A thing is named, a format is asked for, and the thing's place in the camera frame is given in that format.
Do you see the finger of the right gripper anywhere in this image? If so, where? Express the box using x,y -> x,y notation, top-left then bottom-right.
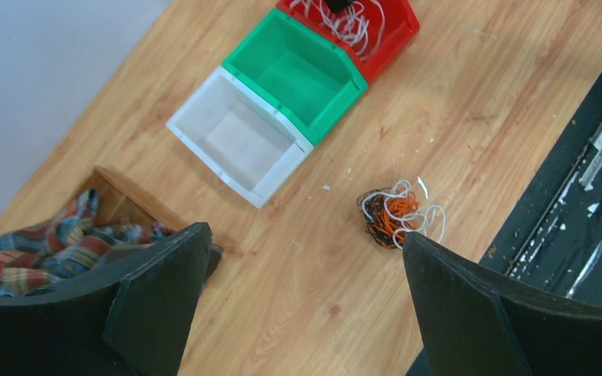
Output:
324,0 -> 355,14

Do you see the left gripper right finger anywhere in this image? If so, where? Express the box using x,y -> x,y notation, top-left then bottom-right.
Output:
402,233 -> 602,375

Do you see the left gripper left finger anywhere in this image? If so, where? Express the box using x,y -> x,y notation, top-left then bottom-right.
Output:
0,222 -> 212,375

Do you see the white cable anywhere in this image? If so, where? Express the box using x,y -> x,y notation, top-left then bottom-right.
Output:
289,0 -> 386,60

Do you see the cable bundle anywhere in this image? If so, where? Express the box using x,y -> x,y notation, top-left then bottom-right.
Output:
357,176 -> 446,251

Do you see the red plastic bin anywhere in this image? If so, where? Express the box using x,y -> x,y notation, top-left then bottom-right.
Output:
276,0 -> 420,84

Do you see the green plastic bin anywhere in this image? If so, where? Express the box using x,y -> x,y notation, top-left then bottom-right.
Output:
222,9 -> 368,146

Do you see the wooden tray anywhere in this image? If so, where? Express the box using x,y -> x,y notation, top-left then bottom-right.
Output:
72,164 -> 224,284

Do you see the plaid flannel shirt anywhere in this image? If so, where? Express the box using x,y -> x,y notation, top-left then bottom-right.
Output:
0,188 -> 175,296

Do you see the white plastic bin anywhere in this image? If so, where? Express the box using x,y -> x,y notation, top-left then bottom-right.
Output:
166,67 -> 314,208

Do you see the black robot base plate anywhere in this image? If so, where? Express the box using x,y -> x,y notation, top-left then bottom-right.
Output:
481,72 -> 602,306

